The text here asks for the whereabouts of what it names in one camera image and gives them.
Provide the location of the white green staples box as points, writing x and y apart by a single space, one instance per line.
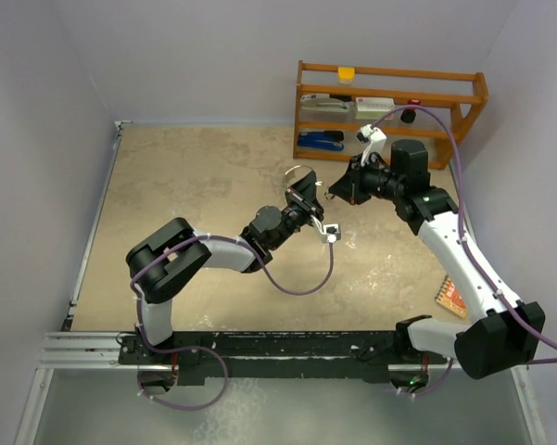
373 108

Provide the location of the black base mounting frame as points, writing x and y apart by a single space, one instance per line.
370 356

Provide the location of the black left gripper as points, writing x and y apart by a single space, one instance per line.
302 196

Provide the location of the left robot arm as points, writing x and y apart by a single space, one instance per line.
162 265

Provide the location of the yellow small box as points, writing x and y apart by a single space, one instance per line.
345 75

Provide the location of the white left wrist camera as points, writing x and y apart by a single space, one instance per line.
328 233

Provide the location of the grey stapler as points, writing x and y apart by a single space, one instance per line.
325 107

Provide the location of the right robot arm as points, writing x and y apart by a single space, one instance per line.
502 329

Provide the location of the wooden shelf rack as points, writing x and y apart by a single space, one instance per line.
451 102

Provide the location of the blue stapler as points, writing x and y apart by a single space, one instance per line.
324 140

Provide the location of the silver keyring with clips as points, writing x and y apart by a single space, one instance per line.
302 177

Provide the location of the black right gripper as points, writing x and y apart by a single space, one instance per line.
347 186

